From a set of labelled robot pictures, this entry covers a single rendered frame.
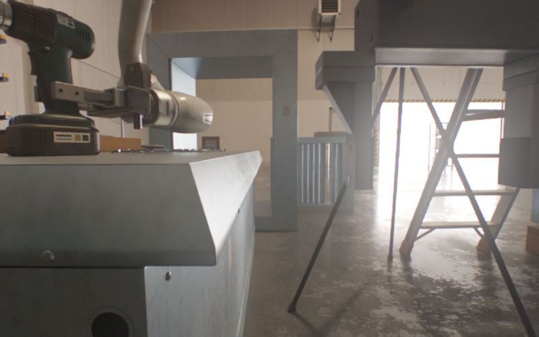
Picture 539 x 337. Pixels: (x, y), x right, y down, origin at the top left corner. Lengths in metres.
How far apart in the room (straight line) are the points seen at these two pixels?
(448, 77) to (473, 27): 11.48
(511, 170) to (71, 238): 0.32
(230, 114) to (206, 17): 3.66
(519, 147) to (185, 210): 0.26
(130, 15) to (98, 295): 0.59
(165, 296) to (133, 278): 0.05
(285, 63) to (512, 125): 1.96
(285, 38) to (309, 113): 7.86
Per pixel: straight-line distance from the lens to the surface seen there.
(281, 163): 2.07
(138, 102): 0.57
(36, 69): 0.56
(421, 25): 0.23
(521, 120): 0.29
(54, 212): 0.21
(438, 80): 11.53
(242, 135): 9.98
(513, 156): 0.29
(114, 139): 1.23
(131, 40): 0.75
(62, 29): 0.57
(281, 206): 2.12
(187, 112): 0.68
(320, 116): 10.02
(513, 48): 0.27
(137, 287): 0.24
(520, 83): 0.29
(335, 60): 0.21
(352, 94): 0.22
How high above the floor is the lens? 0.66
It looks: 4 degrees down
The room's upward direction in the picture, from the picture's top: straight up
